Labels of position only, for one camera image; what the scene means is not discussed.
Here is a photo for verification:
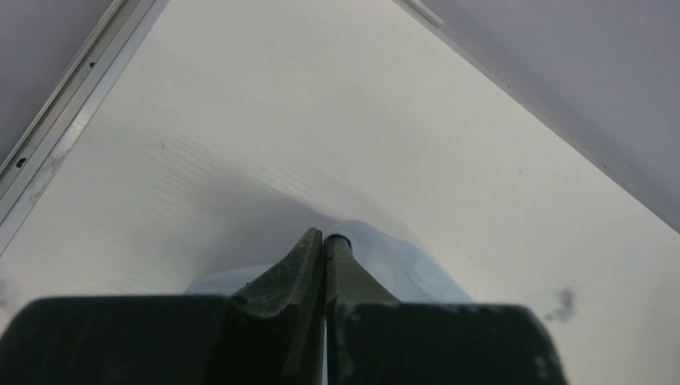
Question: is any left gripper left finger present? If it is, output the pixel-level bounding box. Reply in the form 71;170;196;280
1;228;325;384

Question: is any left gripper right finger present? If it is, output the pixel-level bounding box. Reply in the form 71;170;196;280
326;236;567;384

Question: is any light blue pillowcase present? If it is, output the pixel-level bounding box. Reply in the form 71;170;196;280
185;221;473;303

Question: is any aluminium frame rail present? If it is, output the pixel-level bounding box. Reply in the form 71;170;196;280
1;1;167;248

